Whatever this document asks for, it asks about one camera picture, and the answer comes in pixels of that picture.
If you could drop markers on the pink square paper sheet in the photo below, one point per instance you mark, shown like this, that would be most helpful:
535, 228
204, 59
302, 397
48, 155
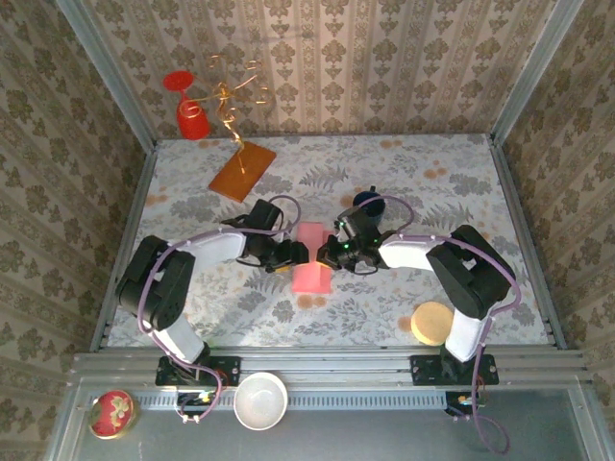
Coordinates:
310, 281

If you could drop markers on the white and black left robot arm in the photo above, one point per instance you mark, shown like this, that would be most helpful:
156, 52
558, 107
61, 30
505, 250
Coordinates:
216, 249

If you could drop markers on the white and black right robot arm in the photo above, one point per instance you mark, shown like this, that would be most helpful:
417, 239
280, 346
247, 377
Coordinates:
408, 254

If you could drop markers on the dark blue mug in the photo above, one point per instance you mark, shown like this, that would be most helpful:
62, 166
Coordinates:
365, 197

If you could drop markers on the round cork disc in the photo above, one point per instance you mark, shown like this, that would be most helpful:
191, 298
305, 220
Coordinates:
430, 322

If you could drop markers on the floral patterned table cover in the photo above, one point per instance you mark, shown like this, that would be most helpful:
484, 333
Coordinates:
336, 158

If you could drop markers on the white bowl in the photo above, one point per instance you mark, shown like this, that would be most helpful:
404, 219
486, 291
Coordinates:
260, 401

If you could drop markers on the red plastic wine glass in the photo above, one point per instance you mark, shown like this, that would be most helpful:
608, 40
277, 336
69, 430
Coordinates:
192, 125

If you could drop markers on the grey metal shelf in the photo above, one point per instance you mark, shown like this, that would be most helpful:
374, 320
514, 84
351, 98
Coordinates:
360, 437

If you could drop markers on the red round tin, gold pattern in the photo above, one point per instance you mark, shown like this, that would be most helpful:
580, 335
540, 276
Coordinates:
113, 414

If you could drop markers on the aluminium cross rail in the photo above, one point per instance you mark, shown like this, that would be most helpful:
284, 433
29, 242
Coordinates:
327, 365

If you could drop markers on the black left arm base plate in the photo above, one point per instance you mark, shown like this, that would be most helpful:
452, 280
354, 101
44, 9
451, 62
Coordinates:
228, 370

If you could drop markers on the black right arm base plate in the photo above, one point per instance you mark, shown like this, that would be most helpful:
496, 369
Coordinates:
423, 370

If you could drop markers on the aluminium side rail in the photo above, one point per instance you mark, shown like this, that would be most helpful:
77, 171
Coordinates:
528, 240
124, 249

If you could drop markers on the aluminium corner post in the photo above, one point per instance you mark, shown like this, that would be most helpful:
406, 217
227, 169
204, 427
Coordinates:
534, 72
112, 77

